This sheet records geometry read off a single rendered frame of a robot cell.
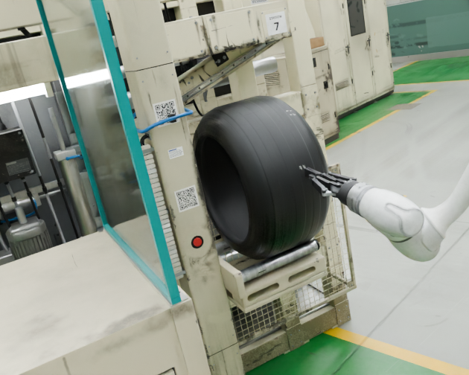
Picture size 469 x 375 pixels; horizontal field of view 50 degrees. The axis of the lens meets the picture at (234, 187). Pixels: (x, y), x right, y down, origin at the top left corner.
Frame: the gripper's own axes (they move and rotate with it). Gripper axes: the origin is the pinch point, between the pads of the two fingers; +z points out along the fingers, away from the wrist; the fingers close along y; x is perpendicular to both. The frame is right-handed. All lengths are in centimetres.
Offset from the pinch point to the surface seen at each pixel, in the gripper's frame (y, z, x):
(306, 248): -3.4, 12.2, 34.8
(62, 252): 77, 3, -2
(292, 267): 3.9, 11.4, 39.4
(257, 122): 7.5, 18.5, -15.3
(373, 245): -137, 124, 142
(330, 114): -314, 395, 142
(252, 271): 19.4, 12.4, 34.6
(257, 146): 12.3, 11.7, -10.0
